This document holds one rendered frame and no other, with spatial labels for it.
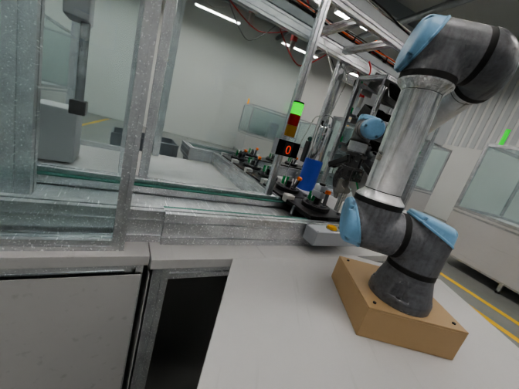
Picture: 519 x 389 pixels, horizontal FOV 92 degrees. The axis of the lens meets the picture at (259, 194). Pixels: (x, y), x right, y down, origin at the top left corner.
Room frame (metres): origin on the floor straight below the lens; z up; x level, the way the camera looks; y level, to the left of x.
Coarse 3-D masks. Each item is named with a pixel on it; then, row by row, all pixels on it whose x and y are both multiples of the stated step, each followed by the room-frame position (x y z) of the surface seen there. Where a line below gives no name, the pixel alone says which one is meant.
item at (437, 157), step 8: (432, 152) 6.23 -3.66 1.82; (440, 152) 6.32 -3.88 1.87; (448, 152) 6.41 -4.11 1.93; (416, 160) 6.08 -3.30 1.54; (432, 160) 6.27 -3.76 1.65; (440, 160) 6.36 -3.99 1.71; (424, 168) 6.22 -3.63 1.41; (432, 168) 6.32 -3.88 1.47; (440, 168) 6.41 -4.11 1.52; (424, 176) 6.26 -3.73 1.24; (432, 176) 6.36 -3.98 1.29; (416, 184) 6.21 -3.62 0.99; (424, 184) 6.31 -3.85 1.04; (432, 184) 6.41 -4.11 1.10
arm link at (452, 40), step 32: (416, 32) 0.61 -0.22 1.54; (448, 32) 0.58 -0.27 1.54; (480, 32) 0.58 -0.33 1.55; (416, 64) 0.60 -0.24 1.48; (448, 64) 0.57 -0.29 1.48; (480, 64) 0.58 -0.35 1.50; (416, 96) 0.59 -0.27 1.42; (416, 128) 0.59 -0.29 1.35; (384, 160) 0.60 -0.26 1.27; (384, 192) 0.58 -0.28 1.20; (352, 224) 0.57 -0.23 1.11; (384, 224) 0.56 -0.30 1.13
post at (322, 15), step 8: (328, 0) 1.20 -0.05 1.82; (320, 16) 1.20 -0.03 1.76; (320, 24) 1.21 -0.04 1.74; (320, 32) 1.21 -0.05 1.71; (312, 40) 1.20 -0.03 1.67; (312, 48) 1.20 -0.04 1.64; (312, 56) 1.21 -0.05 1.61; (304, 64) 1.20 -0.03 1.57; (304, 72) 1.20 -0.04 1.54; (304, 80) 1.21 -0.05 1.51; (296, 96) 1.20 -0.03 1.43; (288, 136) 1.21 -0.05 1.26; (280, 160) 1.21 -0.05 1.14; (272, 176) 1.20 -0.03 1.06; (272, 184) 1.21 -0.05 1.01
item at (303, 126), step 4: (300, 120) 10.50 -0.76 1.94; (300, 124) 10.52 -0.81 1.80; (304, 124) 10.59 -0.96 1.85; (308, 124) 10.65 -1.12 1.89; (312, 124) 10.71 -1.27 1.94; (300, 128) 10.54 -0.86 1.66; (304, 128) 10.61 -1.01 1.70; (312, 128) 10.73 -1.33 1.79; (296, 132) 10.49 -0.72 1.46; (300, 132) 10.56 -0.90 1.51; (304, 132) 10.63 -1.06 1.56; (308, 132) 10.69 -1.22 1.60; (312, 132) 10.76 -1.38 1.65; (296, 136) 10.51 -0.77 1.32; (300, 136) 10.58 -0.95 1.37; (308, 136) 10.71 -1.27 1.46; (312, 136) 10.78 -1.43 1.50; (292, 140) 10.47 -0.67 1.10; (296, 140) 10.53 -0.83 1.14; (300, 140) 10.61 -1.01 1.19; (304, 140) 10.67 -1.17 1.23; (300, 144) 10.63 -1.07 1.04; (304, 144) 10.69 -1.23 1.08
